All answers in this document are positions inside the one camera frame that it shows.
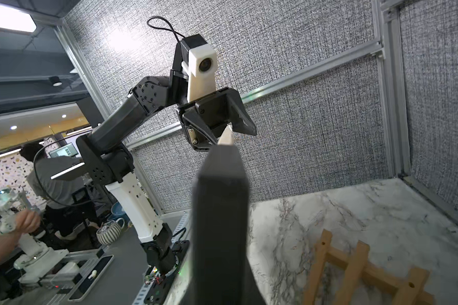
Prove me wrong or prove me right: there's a wooden easel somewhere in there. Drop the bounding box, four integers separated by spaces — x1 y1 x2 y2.
303 230 436 304

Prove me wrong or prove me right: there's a person at desk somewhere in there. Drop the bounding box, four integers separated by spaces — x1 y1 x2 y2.
20 143 99 240

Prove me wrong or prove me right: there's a striped ceramic teapot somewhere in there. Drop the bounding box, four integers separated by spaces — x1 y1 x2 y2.
96 218 126 246

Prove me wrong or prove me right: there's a wooden canvas board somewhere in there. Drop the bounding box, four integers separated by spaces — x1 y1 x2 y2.
218 124 234 146

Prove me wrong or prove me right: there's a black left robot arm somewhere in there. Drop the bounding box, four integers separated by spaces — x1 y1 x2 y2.
78 71 257 186

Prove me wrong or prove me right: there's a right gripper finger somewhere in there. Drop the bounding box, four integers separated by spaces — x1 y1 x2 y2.
181 145 265 304

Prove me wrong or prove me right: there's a white robot on desk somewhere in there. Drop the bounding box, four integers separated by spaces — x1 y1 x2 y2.
0 186 69 285

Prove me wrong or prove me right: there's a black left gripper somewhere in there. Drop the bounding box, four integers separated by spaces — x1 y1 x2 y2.
178 88 257 151

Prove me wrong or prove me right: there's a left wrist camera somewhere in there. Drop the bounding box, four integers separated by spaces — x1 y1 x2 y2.
180 34 218 102

